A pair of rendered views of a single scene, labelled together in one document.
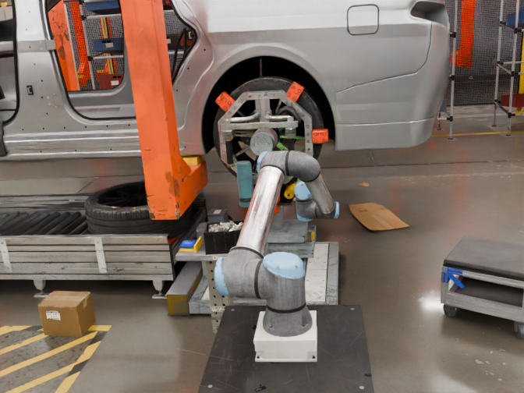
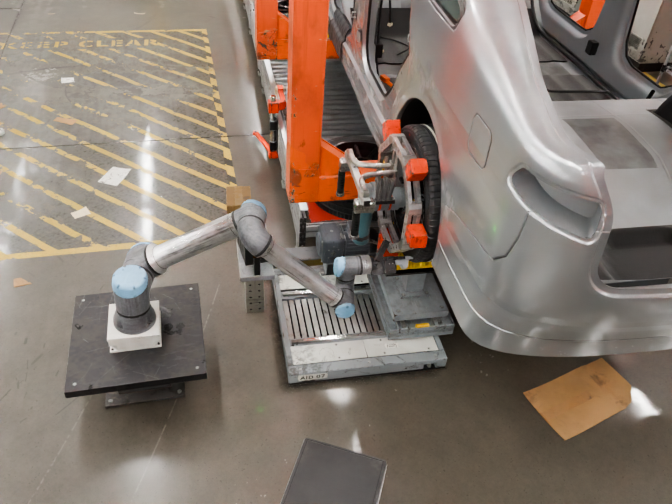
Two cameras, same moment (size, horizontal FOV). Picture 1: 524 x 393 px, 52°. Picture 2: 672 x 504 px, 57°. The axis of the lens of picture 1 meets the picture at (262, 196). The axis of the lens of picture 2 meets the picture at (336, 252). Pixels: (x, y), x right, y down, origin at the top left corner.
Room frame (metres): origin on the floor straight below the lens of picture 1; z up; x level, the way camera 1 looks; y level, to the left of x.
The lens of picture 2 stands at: (1.86, -2.20, 2.52)
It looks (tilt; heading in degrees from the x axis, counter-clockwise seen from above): 40 degrees down; 67
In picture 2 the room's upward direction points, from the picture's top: 5 degrees clockwise
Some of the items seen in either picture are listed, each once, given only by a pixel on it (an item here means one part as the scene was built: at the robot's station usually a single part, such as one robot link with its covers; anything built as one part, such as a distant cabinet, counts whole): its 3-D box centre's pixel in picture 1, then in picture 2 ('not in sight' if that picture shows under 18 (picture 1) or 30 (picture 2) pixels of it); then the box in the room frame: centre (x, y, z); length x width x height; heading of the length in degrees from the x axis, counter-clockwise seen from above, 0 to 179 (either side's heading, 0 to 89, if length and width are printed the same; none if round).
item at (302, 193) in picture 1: (303, 189); (347, 266); (2.78, -0.23, 0.62); 0.12 x 0.09 x 0.10; 171
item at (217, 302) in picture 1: (221, 292); (254, 278); (2.44, 0.24, 0.21); 0.10 x 0.10 x 0.42; 81
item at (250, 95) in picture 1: (265, 138); (396, 195); (3.08, -0.05, 0.85); 0.54 x 0.07 x 0.54; 81
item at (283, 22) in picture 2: not in sight; (309, 34); (3.44, 2.37, 0.69); 0.52 x 0.17 x 0.35; 171
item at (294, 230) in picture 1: (274, 214); (413, 274); (3.25, -0.07, 0.32); 0.40 x 0.30 x 0.28; 81
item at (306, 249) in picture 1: (276, 241); (408, 299); (3.25, -0.07, 0.13); 0.50 x 0.36 x 0.10; 81
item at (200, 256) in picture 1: (222, 250); (253, 250); (2.44, 0.21, 0.44); 0.43 x 0.17 x 0.03; 81
